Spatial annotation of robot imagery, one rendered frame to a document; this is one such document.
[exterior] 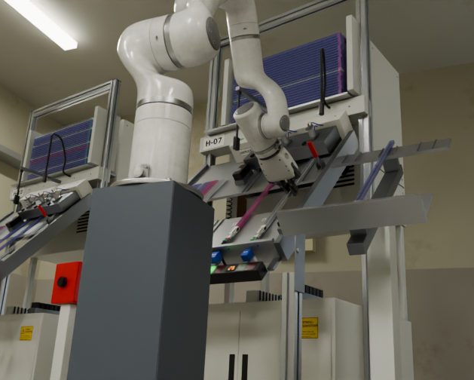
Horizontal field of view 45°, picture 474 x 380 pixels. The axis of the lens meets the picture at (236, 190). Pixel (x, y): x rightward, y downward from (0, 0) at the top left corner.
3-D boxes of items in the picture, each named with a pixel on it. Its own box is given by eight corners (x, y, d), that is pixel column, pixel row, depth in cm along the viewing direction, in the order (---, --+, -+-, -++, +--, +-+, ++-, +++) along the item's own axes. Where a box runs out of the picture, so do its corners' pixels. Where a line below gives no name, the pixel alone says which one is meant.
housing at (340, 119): (352, 153, 206) (339, 118, 201) (243, 176, 234) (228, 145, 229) (358, 143, 212) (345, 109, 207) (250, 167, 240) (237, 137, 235)
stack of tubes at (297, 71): (342, 93, 210) (341, 31, 219) (230, 124, 240) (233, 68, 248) (356, 106, 220) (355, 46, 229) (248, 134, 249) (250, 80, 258)
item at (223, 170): (325, 191, 184) (320, 177, 182) (174, 216, 222) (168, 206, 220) (354, 145, 209) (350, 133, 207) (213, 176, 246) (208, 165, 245)
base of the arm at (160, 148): (175, 178, 103) (183, 87, 109) (88, 187, 110) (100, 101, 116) (218, 209, 119) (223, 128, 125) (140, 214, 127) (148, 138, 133)
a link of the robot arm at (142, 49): (175, 98, 113) (184, -2, 121) (98, 111, 120) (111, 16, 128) (202, 123, 124) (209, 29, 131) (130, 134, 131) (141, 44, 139)
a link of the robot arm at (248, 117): (283, 133, 172) (260, 136, 179) (264, 97, 166) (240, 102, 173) (270, 150, 168) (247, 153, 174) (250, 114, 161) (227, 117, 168)
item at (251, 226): (279, 251, 156) (275, 241, 154) (114, 269, 193) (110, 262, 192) (304, 214, 170) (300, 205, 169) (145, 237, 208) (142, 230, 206)
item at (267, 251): (281, 262, 155) (271, 240, 153) (116, 277, 193) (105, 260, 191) (282, 258, 156) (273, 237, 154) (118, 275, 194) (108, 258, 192)
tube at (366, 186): (352, 219, 129) (350, 215, 129) (346, 220, 130) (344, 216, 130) (395, 143, 170) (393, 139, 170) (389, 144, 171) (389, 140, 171)
